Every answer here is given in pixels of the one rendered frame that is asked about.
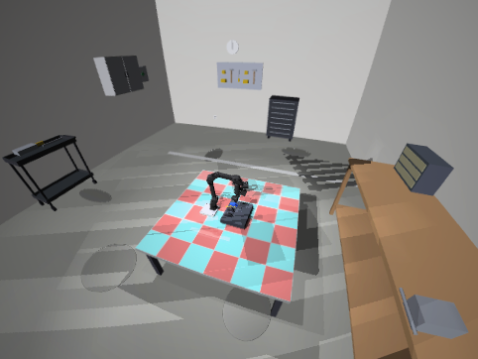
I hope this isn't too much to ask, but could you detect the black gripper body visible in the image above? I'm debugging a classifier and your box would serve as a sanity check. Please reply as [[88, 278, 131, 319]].
[[231, 187, 243, 201]]

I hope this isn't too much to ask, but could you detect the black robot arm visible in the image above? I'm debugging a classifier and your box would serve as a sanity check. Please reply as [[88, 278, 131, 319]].
[[206, 172, 249, 211]]

